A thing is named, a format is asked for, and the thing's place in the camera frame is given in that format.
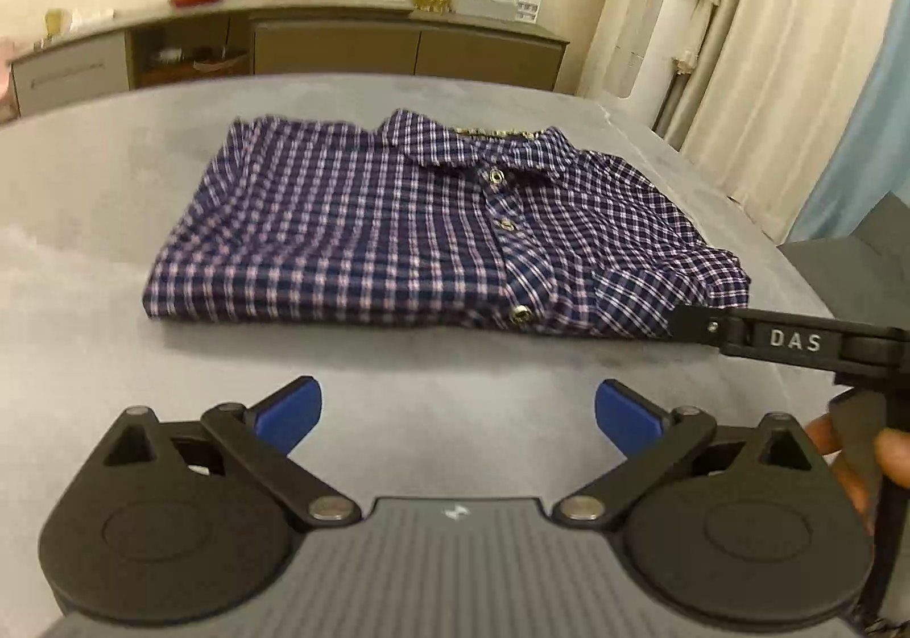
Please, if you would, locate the blue plaid shirt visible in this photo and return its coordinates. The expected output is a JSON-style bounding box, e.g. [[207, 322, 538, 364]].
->
[[142, 108, 753, 341]]

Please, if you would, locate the lace-covered standing air conditioner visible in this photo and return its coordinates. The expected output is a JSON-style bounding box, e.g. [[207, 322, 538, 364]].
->
[[576, 0, 747, 134]]

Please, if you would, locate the person's right hand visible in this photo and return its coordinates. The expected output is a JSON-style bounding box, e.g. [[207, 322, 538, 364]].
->
[[803, 414, 910, 537]]

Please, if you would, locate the blue curtain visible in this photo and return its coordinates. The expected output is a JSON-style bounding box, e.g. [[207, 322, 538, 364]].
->
[[789, 5, 910, 245]]

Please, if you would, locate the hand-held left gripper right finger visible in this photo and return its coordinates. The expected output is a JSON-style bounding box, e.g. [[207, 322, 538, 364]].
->
[[552, 378, 813, 531]]

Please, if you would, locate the white organizer box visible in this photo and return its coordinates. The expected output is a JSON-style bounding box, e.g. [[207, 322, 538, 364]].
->
[[448, 0, 545, 24]]

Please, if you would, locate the long grey media cabinet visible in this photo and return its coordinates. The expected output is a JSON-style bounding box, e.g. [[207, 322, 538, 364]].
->
[[9, 0, 571, 117]]

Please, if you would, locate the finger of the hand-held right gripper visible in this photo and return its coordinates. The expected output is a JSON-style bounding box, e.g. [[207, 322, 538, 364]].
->
[[668, 304, 723, 350]]

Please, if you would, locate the cream curtain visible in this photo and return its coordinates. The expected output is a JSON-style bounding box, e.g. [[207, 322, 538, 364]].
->
[[650, 0, 904, 241]]

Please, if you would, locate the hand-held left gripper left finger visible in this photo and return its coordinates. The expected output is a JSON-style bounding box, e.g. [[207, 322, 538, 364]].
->
[[103, 376, 361, 531]]

